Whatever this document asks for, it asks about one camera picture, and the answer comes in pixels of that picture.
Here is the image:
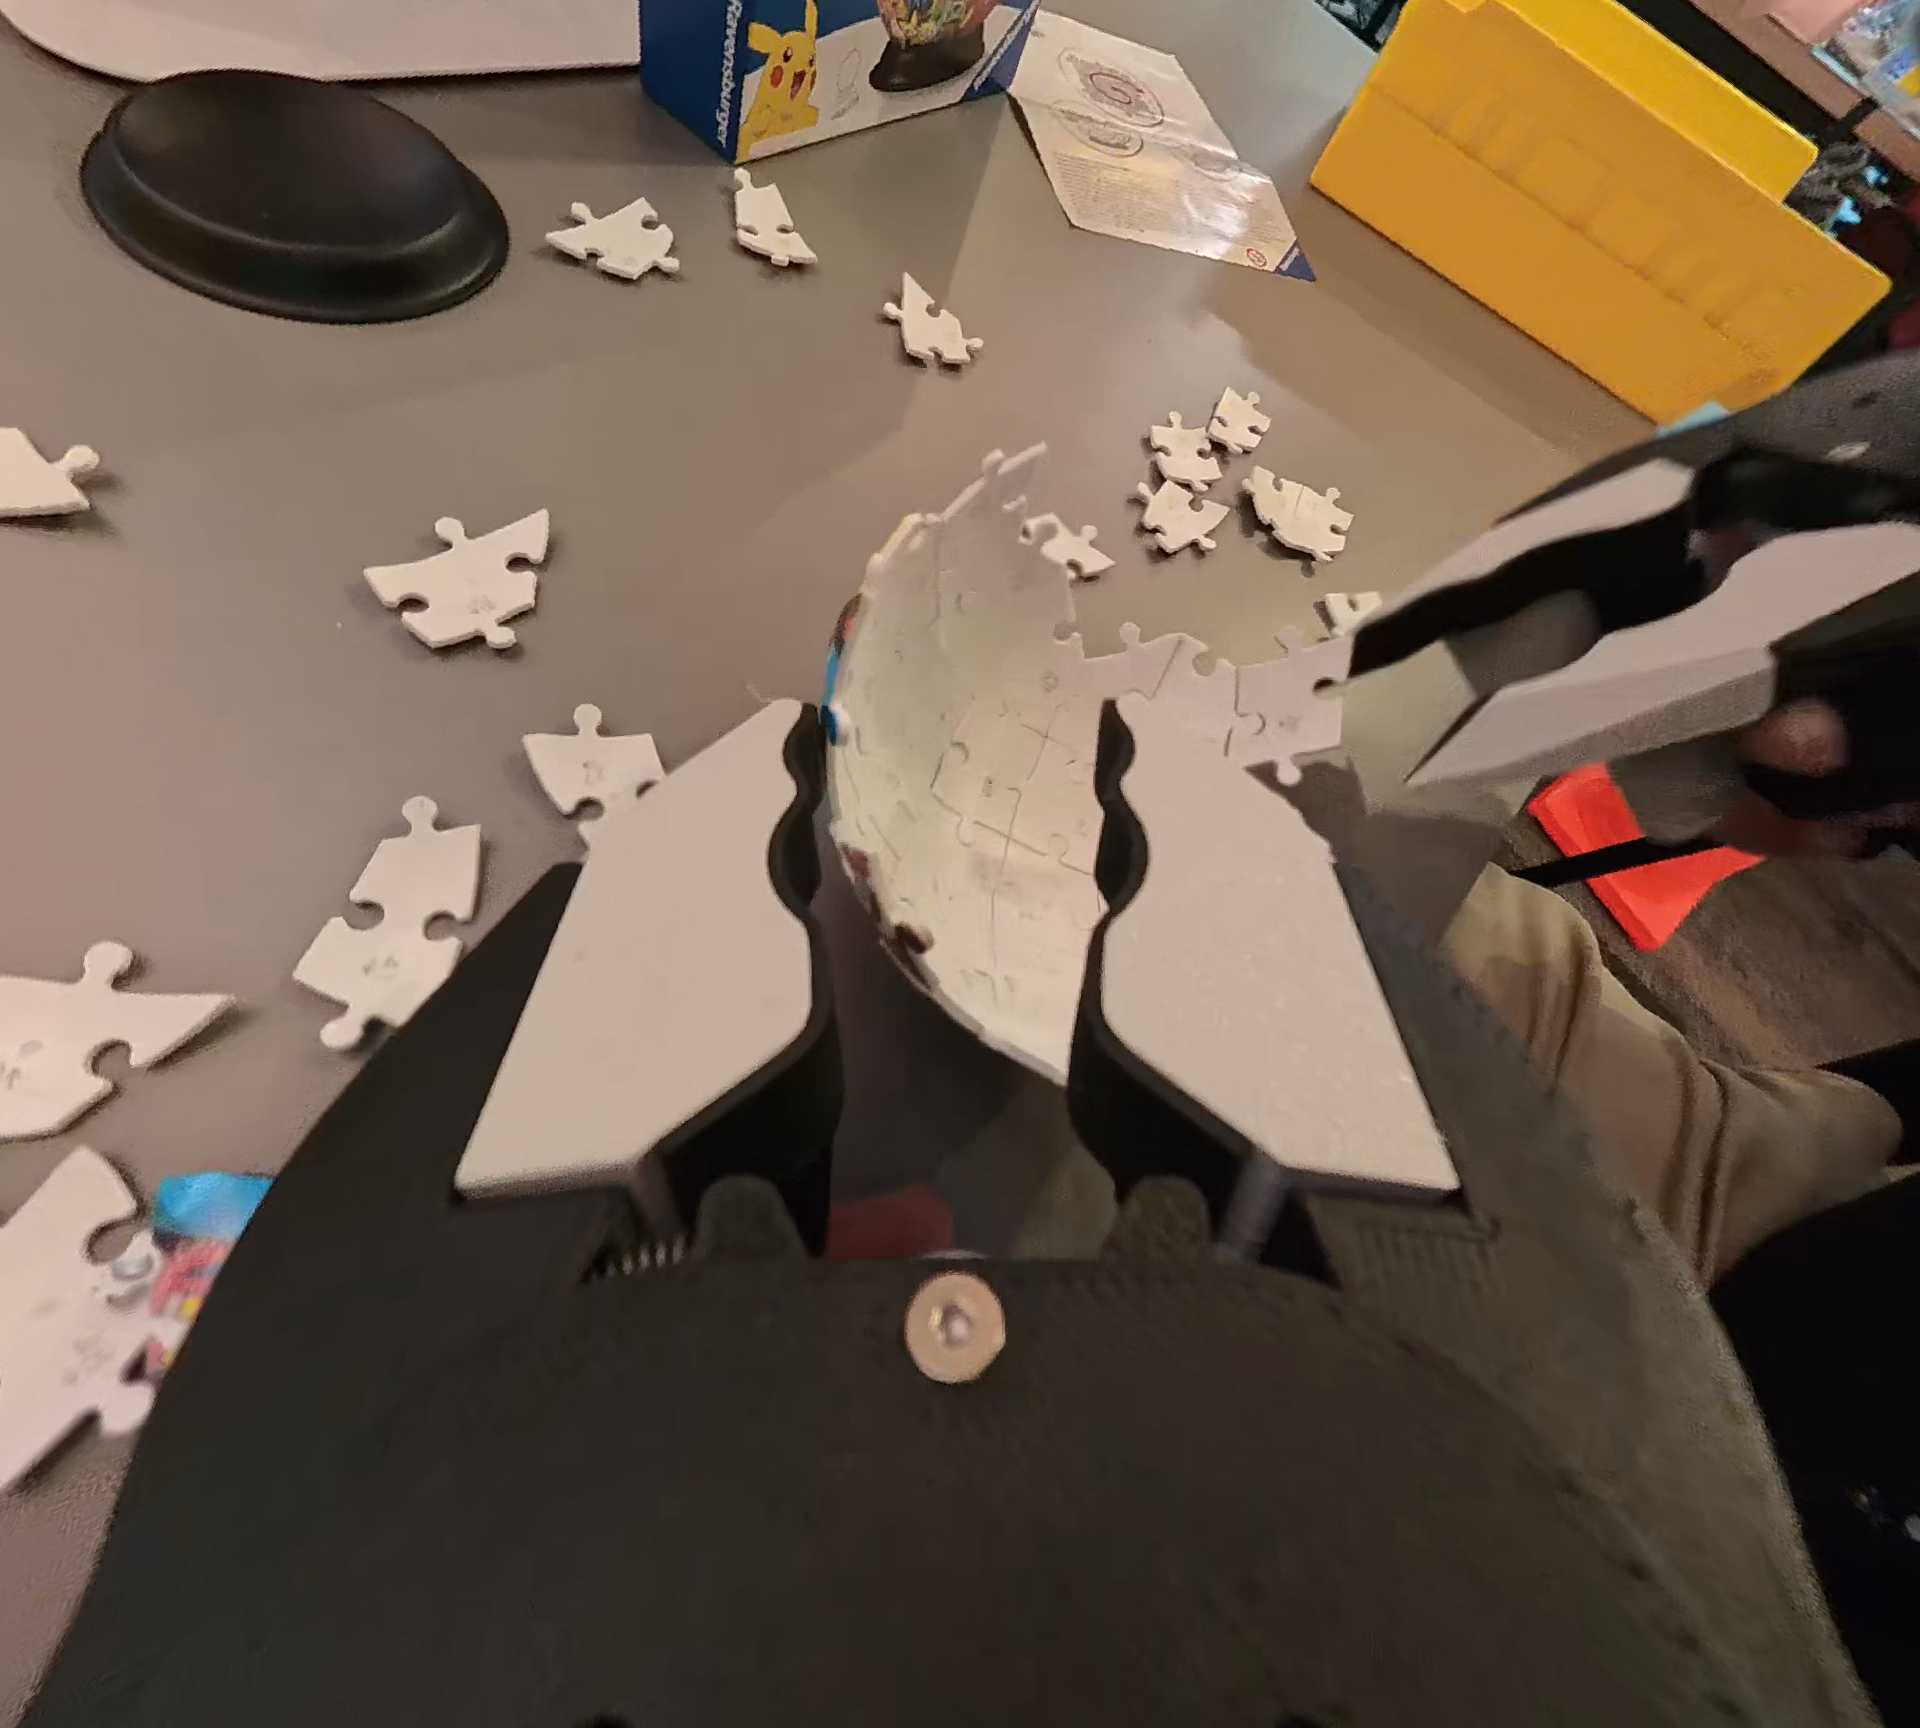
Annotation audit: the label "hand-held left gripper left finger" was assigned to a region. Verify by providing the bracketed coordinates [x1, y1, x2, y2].
[453, 700, 842, 1253]

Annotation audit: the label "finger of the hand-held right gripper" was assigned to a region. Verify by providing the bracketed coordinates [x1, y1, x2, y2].
[1401, 519, 1920, 795]
[1342, 456, 1707, 684]

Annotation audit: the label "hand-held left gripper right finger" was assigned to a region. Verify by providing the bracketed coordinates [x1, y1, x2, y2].
[1067, 696, 1463, 1260]

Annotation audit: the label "white puzzle piece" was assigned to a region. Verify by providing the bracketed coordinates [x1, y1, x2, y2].
[880, 269, 985, 371]
[730, 167, 821, 269]
[1225, 621, 1355, 787]
[542, 193, 682, 284]

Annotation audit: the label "assembled white puzzle ball section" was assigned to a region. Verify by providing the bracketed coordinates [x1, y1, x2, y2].
[816, 440, 1249, 1087]

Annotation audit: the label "scattered loose puzzle pieces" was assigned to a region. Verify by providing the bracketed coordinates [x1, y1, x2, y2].
[0, 384, 1386, 1494]

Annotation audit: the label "person's right hand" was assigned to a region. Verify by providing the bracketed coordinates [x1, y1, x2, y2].
[1723, 692, 1920, 864]

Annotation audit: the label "person's left hand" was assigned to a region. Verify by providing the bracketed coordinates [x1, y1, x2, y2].
[823, 1188, 958, 1261]

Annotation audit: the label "red bag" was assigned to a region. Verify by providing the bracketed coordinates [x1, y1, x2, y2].
[1524, 761, 1768, 954]

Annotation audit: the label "yellow plastic bin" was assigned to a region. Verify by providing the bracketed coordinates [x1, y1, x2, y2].
[1307, 0, 1895, 427]

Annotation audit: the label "paper instruction leaflet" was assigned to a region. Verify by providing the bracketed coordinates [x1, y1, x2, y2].
[1012, 5, 1319, 286]

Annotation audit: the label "person's black top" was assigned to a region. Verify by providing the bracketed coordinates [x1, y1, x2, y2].
[1709, 1158, 1920, 1728]

